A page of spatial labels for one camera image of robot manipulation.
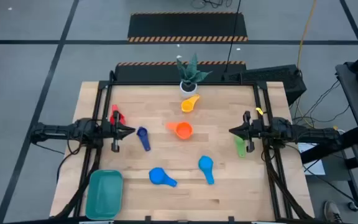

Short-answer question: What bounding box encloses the black hazard-striped floor ramp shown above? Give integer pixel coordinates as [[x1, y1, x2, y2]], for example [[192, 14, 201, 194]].
[[114, 60, 247, 83]]

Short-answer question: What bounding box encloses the large black hazard-striped floor mat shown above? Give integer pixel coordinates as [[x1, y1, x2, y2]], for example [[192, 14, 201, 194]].
[[127, 11, 249, 44]]

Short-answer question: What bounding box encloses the white paper sheet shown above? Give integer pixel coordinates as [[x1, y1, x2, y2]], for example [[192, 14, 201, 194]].
[[296, 141, 326, 177]]

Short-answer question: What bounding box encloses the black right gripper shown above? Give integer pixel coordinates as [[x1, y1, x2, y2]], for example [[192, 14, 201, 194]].
[[228, 110, 273, 153]]

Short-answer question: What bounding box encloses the green measuring cup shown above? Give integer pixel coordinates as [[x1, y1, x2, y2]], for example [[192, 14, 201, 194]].
[[234, 135, 247, 158]]

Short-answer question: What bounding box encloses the black cable coil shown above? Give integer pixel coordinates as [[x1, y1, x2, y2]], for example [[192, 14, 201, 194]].
[[191, 0, 233, 9]]

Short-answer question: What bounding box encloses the black hanging cable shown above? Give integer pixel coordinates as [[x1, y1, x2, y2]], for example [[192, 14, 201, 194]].
[[224, 0, 242, 74]]

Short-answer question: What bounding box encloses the large orange measuring cup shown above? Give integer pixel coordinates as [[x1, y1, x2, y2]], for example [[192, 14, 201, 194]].
[[165, 121, 194, 141]]

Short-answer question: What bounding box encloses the teal plastic basket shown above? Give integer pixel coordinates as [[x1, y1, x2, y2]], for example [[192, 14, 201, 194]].
[[85, 169, 124, 221]]

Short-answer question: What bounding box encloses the small navy measuring cup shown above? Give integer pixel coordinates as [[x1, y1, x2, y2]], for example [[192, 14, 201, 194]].
[[136, 126, 152, 152]]

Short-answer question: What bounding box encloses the person's shoe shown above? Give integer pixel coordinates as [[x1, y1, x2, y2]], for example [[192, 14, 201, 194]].
[[323, 200, 343, 224]]

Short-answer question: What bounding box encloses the light blue measuring cup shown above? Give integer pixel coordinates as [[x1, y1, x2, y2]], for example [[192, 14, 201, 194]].
[[198, 155, 216, 185]]

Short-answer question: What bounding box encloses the yellow measuring cup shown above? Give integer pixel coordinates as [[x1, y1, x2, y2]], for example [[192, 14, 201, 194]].
[[180, 94, 201, 113]]

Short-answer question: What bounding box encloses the black aluminium table frame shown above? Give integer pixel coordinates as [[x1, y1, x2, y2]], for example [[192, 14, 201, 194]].
[[53, 70, 313, 224]]

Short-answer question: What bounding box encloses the black computer case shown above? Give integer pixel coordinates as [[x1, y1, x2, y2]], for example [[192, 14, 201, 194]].
[[221, 63, 308, 106]]

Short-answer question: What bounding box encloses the snake plant in white pot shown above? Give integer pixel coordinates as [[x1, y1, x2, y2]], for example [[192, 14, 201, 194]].
[[175, 52, 213, 97]]

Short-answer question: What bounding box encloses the yellow hanging cable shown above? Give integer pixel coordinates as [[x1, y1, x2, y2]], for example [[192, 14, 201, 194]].
[[293, 0, 338, 130]]

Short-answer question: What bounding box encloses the red measuring cup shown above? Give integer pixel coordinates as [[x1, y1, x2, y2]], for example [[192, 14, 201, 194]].
[[109, 104, 126, 126]]

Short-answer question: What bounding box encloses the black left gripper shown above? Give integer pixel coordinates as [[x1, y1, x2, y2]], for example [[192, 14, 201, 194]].
[[100, 110, 136, 153]]

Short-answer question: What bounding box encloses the royal blue measuring cup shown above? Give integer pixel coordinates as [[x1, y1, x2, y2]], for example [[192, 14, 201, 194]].
[[149, 167, 178, 188]]

